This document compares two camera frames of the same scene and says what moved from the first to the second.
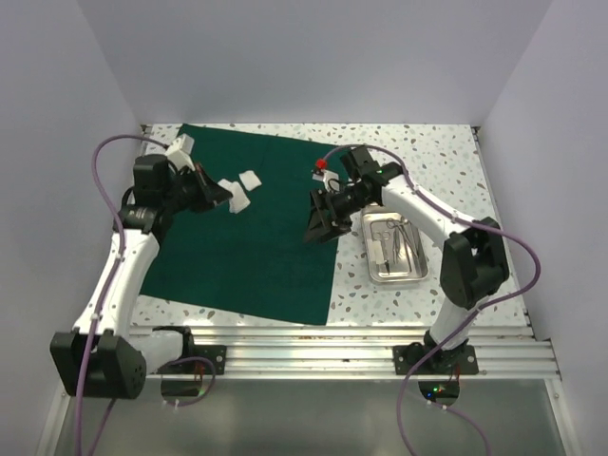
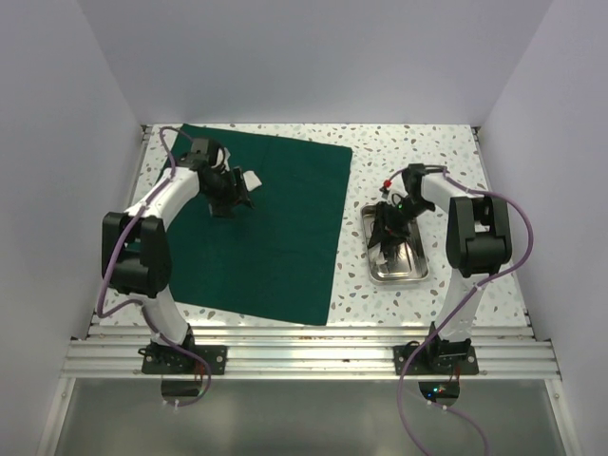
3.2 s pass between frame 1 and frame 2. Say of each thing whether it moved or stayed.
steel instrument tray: stayed
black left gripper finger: moved
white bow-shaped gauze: stayed
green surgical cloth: stayed
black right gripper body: moved
